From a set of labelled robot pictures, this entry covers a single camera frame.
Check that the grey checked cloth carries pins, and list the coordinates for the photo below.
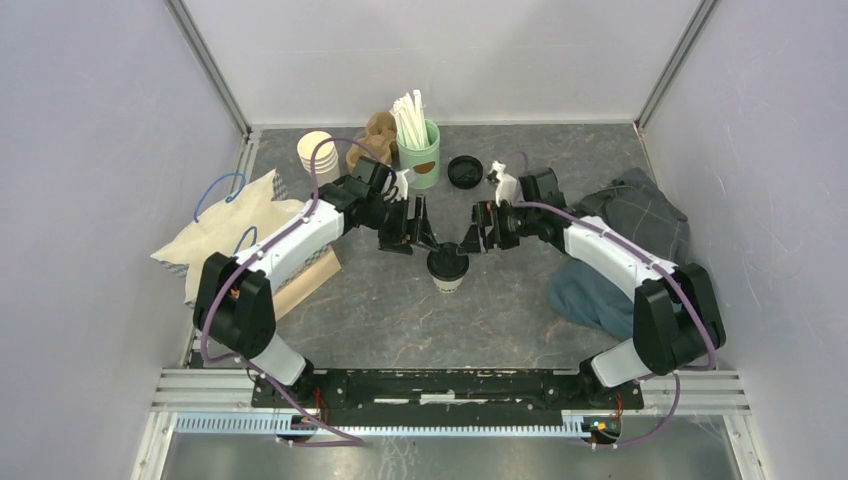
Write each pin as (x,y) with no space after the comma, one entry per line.
(635,207)

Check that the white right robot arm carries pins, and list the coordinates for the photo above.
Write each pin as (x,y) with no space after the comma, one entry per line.
(676,322)

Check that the white paper coffee cup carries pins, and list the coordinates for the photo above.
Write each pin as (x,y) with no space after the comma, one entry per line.
(447,284)

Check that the black plastic cup lid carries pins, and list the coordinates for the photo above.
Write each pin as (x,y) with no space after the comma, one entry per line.
(446,264)

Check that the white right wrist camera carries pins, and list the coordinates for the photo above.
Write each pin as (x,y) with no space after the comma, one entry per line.
(505,185)

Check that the brown cardboard cup carrier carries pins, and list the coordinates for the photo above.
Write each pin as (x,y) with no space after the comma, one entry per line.
(380,136)

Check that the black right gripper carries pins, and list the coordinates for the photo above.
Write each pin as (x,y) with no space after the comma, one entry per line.
(487,214)

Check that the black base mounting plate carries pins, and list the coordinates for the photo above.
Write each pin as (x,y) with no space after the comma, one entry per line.
(457,397)

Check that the teal blue cloth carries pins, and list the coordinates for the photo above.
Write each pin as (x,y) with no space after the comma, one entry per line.
(584,297)

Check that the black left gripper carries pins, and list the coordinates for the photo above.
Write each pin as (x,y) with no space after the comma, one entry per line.
(408,232)

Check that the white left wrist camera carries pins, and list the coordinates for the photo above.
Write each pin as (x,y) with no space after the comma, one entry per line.
(404,179)

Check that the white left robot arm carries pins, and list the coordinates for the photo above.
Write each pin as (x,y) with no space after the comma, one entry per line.
(234,304)

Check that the aluminium frame rail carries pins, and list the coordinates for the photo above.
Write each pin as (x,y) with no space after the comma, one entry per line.
(221,392)

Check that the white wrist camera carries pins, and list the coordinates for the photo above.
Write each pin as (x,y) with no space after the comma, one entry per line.
(404,179)
(505,185)

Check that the checkered paper takeout bag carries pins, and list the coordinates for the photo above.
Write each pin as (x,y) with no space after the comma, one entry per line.
(260,208)

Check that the green straw holder cup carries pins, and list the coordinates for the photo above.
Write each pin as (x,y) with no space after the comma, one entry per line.
(424,163)

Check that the stack of white paper cups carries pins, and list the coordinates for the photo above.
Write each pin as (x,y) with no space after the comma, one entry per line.
(319,155)

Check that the black spare cup lid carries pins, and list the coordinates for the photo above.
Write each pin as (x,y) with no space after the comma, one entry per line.
(465,172)

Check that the white paper-wrapped straws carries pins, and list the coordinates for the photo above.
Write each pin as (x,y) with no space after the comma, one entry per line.
(408,114)

